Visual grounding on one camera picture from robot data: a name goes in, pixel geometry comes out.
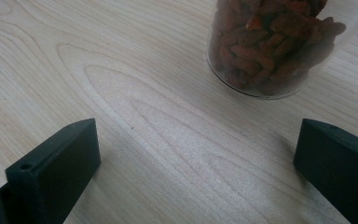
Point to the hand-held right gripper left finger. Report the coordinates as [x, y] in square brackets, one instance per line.
[52, 168]

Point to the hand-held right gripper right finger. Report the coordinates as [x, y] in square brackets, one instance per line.
[338, 161]

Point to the glass jar of red berries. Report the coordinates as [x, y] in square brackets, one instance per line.
[261, 46]

